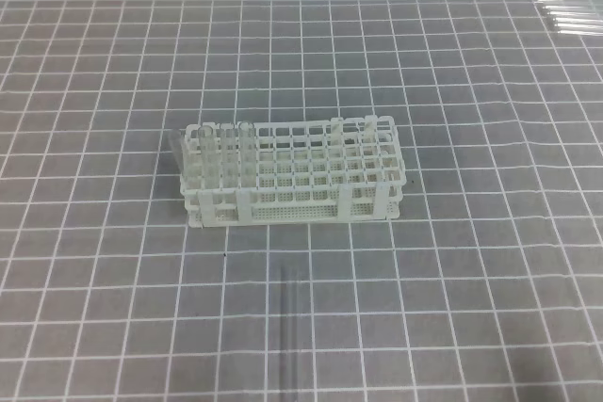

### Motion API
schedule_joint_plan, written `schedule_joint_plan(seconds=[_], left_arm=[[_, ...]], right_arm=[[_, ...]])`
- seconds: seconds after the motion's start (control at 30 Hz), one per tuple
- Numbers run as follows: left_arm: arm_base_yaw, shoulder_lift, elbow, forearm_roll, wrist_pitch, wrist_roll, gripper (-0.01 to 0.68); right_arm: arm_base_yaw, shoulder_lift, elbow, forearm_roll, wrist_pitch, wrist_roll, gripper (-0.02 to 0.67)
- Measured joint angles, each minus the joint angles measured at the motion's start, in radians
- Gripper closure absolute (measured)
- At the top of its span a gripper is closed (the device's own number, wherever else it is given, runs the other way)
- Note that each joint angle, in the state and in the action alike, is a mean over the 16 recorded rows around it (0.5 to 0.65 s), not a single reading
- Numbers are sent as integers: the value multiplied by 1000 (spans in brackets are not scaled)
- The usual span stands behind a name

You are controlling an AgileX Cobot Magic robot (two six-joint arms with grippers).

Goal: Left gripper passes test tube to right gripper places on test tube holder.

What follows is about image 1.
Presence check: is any white plastic test tube rack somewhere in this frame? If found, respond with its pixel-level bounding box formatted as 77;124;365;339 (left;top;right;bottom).
180;115;406;228

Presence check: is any leftmost clear test tube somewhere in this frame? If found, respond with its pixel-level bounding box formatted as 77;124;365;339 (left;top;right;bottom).
168;129;184;174

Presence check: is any grey grid tablecloth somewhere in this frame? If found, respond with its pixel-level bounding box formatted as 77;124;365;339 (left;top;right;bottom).
1;0;602;401

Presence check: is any spare clear test tubes pile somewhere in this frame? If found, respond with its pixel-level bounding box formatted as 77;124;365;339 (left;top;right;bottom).
533;0;603;36

